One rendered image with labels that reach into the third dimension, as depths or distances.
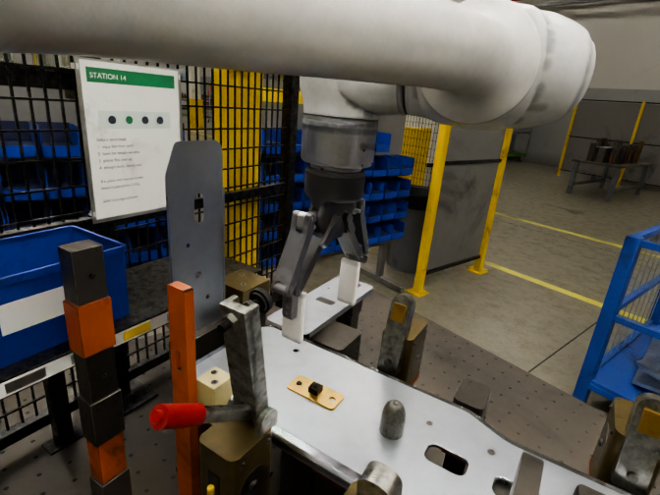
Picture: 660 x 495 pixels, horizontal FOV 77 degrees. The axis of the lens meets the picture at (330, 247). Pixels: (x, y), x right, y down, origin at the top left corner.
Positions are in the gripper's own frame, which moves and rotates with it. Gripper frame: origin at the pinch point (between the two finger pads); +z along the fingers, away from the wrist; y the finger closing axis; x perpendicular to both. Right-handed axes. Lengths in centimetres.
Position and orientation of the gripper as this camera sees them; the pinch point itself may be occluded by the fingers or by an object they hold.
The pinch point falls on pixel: (322, 311)
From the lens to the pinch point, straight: 58.3
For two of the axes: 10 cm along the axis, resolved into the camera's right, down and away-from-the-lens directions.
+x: -8.4, -2.5, 4.8
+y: 5.4, -2.4, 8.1
